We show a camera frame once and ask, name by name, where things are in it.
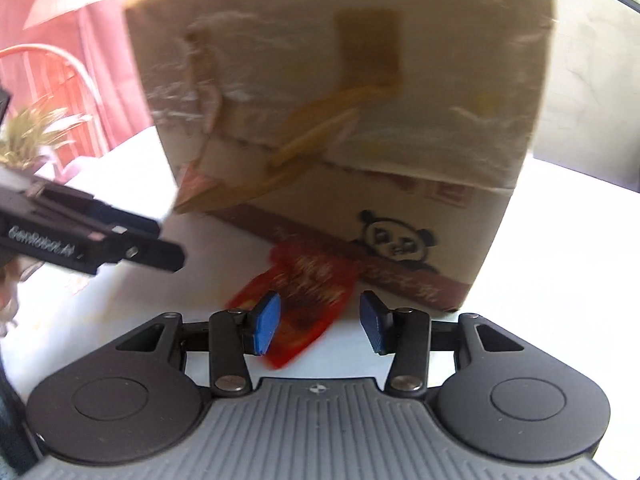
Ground red snack packet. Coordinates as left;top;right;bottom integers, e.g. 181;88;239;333
224;241;362;370

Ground clear plastic liner bag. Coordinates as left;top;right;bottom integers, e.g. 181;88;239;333
125;7;553;198

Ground brown cardboard box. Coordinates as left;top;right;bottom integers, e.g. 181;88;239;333
122;0;559;312

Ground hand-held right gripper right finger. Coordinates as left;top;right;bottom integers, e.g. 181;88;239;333
359;291;527;397

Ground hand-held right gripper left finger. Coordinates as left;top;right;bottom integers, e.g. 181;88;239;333
115;291;282;397

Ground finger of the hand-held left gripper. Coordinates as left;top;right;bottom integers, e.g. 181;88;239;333
89;199;162;237
90;232;187;275

